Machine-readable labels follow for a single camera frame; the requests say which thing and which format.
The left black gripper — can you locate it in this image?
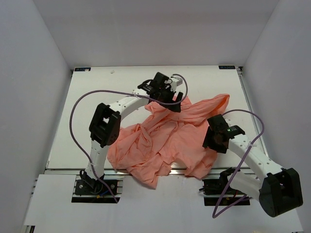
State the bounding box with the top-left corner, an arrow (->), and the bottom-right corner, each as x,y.
156,85 -> 182,112

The salmon pink jacket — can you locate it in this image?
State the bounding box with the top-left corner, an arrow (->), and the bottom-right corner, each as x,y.
107,94 -> 230,189

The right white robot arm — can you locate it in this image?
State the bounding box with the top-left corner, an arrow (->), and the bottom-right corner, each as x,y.
200,115 -> 303,217

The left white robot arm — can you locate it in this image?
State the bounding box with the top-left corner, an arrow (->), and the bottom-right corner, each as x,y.
80,72 -> 185,194

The right blue table label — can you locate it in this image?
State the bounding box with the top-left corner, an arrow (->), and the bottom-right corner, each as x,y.
218,65 -> 236,70

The blue table label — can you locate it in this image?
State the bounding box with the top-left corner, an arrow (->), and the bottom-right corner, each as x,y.
218,65 -> 236,70
74,67 -> 91,72

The front white panel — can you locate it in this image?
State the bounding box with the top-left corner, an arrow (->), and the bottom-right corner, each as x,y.
25,175 -> 302,233

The left blue table label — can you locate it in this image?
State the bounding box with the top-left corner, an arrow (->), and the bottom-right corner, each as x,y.
74,67 -> 91,72

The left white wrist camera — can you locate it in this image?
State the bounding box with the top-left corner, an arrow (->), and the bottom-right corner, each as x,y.
167,75 -> 183,86

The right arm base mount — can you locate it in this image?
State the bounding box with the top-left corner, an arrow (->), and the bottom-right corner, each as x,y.
199,168 -> 244,207

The right aluminium side rail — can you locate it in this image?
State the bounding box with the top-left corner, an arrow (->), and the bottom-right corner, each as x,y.
237,66 -> 274,168

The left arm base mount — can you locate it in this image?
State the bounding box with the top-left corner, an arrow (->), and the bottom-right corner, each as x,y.
71,176 -> 123,204

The front aluminium rail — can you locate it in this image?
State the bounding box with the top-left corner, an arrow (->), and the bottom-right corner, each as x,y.
44,166 -> 270,180

